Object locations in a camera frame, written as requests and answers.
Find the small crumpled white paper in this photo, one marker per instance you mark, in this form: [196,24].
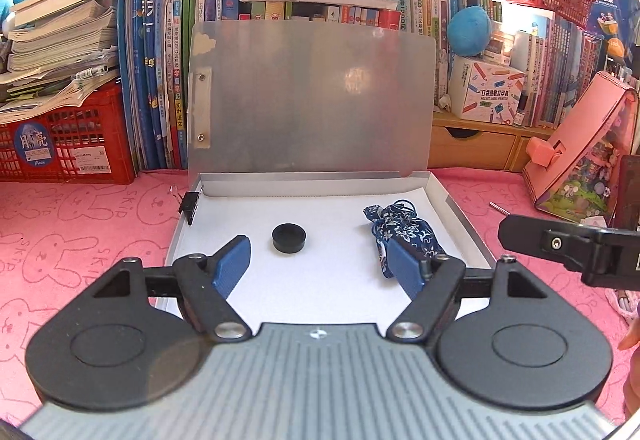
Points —
[444,102]

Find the small glass bottle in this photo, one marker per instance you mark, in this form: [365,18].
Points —
[521,109]

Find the white printed cardboard box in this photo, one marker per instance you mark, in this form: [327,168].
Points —
[487,90]

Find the silver lidded storage box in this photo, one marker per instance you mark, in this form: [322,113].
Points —
[310,95]

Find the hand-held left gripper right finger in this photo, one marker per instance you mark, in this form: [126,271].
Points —
[402,265]

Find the black binder clip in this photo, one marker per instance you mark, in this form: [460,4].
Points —
[191,205]

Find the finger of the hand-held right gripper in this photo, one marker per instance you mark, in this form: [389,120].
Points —
[530,235]

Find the person's right hand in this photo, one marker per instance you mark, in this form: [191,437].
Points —
[632,336]

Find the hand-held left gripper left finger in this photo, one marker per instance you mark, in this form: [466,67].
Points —
[232,262]

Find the pile of worn books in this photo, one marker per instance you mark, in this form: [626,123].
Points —
[60,35]

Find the pink house-shaped box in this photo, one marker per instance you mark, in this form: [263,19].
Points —
[575,140]

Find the pink rabbit-print mat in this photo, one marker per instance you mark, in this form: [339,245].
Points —
[75,240]

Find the row of small books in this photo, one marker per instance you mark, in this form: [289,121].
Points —
[300,5]

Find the blue cardboard box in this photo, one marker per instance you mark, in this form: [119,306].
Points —
[612,15]

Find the metal straw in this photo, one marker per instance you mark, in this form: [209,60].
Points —
[496,208]

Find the row of shelf books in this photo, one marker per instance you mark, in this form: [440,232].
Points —
[560,65]

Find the dark brown board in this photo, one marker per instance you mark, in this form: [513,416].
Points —
[630,190]

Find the row of tall blue workbooks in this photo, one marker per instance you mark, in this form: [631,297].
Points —
[150,70]

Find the black round cap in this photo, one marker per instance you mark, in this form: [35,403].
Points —
[290,238]

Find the wooden drawer organizer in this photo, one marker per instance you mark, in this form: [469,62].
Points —
[475,145]

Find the red plastic crate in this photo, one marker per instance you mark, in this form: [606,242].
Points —
[65,145]

